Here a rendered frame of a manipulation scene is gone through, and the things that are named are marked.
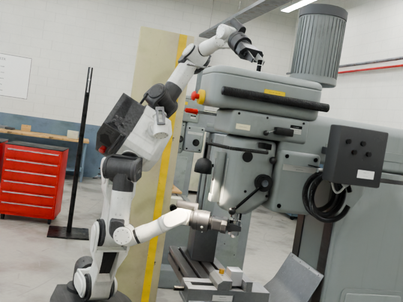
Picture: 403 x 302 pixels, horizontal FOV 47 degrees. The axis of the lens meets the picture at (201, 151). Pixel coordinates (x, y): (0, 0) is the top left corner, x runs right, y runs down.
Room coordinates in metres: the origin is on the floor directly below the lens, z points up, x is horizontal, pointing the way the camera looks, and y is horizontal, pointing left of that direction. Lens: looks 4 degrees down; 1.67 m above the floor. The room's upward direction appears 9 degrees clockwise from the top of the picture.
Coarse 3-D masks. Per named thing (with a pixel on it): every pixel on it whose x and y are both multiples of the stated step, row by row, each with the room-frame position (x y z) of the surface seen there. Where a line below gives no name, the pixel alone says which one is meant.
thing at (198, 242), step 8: (192, 232) 2.46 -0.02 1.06; (200, 232) 2.36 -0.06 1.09; (208, 232) 2.36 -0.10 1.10; (216, 232) 2.37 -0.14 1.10; (192, 240) 2.42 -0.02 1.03; (200, 240) 2.36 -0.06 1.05; (208, 240) 2.37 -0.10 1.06; (216, 240) 2.37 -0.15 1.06; (192, 248) 2.38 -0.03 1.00; (200, 248) 2.36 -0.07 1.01; (208, 248) 2.37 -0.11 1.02; (192, 256) 2.36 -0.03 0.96; (200, 256) 2.36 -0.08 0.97; (208, 256) 2.37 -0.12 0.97
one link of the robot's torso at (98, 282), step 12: (96, 228) 2.33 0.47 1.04; (96, 240) 2.31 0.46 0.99; (96, 252) 2.32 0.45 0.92; (108, 252) 2.38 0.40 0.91; (120, 252) 2.38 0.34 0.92; (96, 264) 2.35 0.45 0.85; (108, 264) 2.43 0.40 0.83; (120, 264) 2.40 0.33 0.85; (84, 276) 2.47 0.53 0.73; (96, 276) 2.37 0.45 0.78; (108, 276) 2.45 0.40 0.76; (96, 288) 2.41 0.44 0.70; (108, 288) 2.44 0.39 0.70
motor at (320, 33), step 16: (304, 16) 1.98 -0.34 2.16; (320, 16) 1.93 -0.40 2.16; (336, 16) 1.93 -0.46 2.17; (304, 32) 1.96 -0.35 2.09; (320, 32) 1.93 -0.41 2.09; (336, 32) 1.94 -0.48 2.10; (304, 48) 1.95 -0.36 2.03; (320, 48) 1.92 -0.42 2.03; (336, 48) 1.95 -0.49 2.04; (304, 64) 1.95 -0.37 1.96; (320, 64) 1.93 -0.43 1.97; (336, 64) 1.97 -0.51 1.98; (320, 80) 1.92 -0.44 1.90
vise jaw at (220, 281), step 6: (216, 270) 1.91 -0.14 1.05; (210, 276) 1.89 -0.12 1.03; (216, 276) 1.86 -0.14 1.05; (222, 276) 1.85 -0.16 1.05; (216, 282) 1.81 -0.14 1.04; (222, 282) 1.80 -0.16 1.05; (228, 282) 1.80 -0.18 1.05; (216, 288) 1.80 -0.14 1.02; (222, 288) 1.80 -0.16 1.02; (228, 288) 1.81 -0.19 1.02
